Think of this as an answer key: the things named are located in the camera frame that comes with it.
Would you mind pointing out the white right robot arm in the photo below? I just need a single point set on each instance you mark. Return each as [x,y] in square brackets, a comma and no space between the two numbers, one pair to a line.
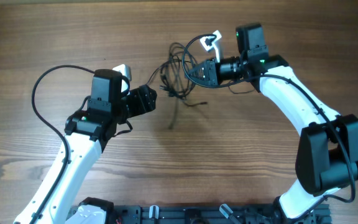
[327,155]

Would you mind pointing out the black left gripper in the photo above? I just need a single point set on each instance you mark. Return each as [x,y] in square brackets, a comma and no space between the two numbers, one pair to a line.
[142,99]

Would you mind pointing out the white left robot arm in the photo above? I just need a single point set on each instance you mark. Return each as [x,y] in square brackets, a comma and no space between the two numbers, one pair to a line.
[87,131]

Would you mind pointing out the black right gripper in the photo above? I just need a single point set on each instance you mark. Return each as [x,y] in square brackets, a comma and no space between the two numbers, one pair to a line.
[212,72]

